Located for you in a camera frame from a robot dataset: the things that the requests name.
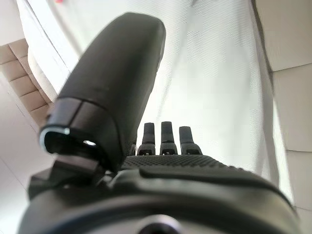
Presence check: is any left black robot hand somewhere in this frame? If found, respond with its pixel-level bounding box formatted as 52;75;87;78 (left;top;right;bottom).
17;12;302;234

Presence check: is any brown tufted headboard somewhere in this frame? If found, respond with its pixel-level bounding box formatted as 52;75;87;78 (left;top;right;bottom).
0;39;58;122

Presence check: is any white table cloth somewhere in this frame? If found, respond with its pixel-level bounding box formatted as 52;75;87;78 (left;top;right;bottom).
17;0;295;208

